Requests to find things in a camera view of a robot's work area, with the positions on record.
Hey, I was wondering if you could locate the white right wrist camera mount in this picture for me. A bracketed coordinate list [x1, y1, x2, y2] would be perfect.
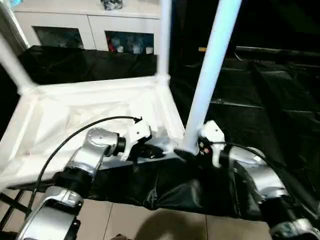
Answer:
[199, 119, 226, 169]

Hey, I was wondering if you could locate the grey curtain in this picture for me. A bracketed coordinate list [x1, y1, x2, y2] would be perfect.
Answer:
[0, 4, 29, 52]

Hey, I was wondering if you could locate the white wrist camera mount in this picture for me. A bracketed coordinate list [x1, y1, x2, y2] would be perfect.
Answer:
[120, 120, 153, 163]
[199, 119, 226, 169]

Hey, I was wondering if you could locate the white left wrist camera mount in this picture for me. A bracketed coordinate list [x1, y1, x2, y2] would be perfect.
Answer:
[120, 120, 153, 163]

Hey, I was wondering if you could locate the black stand leg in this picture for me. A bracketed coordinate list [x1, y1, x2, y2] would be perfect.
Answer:
[0, 189, 34, 226]

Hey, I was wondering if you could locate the black mat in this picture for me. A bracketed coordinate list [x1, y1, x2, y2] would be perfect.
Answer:
[0, 44, 320, 222]

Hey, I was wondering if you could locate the white plastic table leg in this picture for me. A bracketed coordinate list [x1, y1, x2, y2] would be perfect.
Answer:
[155, 0, 174, 86]
[181, 0, 244, 154]
[0, 34, 39, 94]

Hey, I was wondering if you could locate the white plastic table top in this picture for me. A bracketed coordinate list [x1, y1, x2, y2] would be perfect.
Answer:
[0, 74, 199, 191]

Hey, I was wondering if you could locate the black backdrop cloth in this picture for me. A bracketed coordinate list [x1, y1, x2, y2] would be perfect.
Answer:
[237, 0, 320, 48]

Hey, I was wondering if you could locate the white glass-door cabinet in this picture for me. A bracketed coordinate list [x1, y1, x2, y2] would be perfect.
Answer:
[13, 0, 163, 55]

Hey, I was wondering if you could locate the printed box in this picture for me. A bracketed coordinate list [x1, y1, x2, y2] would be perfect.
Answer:
[131, 39, 143, 54]

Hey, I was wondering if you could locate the black object pile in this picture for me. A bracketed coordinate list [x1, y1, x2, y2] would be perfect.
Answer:
[99, 0, 125, 11]

